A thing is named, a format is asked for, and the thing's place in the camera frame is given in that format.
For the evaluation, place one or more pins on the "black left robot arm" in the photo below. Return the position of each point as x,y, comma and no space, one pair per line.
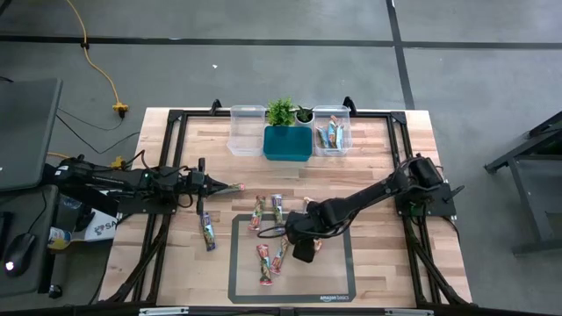
131,180

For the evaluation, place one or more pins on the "teal plastic bin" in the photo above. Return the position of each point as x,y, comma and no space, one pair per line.
287,142

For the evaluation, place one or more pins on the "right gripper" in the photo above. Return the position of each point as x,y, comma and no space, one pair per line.
304,252

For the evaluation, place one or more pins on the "black aluminium extrusion frame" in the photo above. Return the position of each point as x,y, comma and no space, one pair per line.
202,114

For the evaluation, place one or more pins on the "black metal cart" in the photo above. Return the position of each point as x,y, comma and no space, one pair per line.
535,184

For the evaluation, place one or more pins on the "succulent in white pot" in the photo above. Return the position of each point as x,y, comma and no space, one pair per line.
304,115

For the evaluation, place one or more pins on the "blue granola bar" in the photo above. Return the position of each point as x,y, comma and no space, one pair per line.
207,231
276,210

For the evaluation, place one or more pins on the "yellow power plug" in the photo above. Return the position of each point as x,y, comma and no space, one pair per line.
117,163

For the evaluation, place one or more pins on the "black computer mouse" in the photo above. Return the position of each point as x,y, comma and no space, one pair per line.
18,254

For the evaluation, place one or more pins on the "clear plastic bin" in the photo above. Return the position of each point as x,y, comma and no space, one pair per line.
347,149
246,131

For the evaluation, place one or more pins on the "leafy plant in white pot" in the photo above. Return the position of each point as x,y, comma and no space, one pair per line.
281,112

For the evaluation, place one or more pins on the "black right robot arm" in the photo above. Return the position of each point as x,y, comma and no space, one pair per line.
364,195

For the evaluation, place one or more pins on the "white printed box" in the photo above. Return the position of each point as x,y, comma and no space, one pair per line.
103,228

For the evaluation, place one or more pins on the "translucent black-edged baking mat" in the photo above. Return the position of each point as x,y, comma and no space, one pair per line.
325,281

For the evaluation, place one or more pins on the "silver metal bracket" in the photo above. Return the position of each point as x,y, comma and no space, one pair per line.
408,312
163,311

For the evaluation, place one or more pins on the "dark side desk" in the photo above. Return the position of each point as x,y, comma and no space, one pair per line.
22,206

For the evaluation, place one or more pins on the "red green granola bar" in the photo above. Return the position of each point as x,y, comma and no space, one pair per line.
264,264
256,213
278,260
237,188

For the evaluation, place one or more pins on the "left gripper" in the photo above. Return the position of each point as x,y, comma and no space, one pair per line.
197,182

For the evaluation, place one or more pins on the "dark grey laptop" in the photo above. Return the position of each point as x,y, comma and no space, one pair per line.
26,131

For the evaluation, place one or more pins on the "yellow white bottle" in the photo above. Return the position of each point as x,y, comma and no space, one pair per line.
57,237

